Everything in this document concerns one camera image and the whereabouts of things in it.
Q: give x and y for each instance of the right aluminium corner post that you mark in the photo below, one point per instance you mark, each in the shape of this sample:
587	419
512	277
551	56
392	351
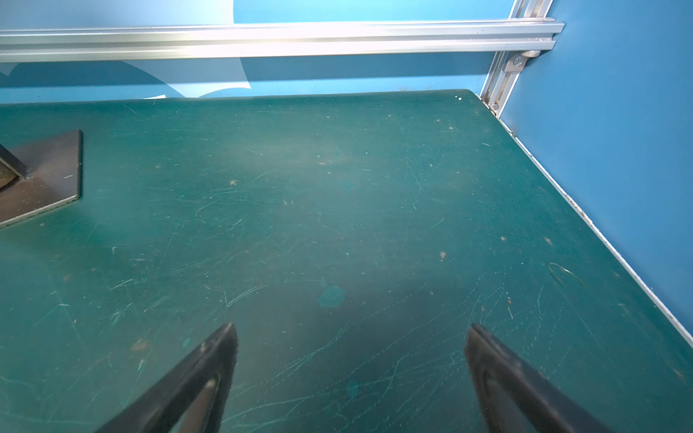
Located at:
506	67

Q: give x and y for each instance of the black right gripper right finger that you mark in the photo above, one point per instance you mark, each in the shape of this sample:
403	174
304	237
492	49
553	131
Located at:
514	397

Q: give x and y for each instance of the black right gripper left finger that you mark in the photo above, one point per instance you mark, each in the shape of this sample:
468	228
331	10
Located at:
191	397

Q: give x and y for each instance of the horizontal aluminium back rail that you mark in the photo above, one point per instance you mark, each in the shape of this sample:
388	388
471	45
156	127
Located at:
267	40

